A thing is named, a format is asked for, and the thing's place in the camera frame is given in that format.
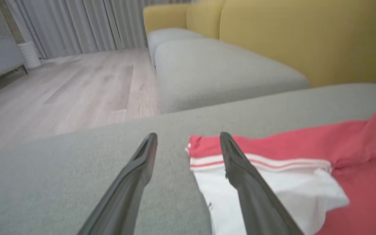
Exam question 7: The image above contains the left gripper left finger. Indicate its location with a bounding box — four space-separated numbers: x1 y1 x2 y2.
76 132 159 235

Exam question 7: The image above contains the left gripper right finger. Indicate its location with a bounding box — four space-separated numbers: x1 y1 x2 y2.
219 132 305 235

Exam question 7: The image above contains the red and white jersey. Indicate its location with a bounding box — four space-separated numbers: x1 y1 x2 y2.
184 99 376 235

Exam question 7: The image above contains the large grey sofa seat cushion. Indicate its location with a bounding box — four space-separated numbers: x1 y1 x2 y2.
0 83 376 235

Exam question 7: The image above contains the large yellow sofa back cushion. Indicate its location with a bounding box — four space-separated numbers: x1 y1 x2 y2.
219 0 376 87

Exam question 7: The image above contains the white ribbed basket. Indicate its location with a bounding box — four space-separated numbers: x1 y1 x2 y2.
17 40 42 69

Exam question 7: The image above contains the grey pleated curtain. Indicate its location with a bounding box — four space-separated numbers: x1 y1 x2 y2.
5 0 193 60

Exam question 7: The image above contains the narrow yellow sofa back cushion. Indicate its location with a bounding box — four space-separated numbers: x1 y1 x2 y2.
186 0 227 39

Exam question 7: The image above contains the grey cabinet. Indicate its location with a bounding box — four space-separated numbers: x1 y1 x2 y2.
0 35 29 86

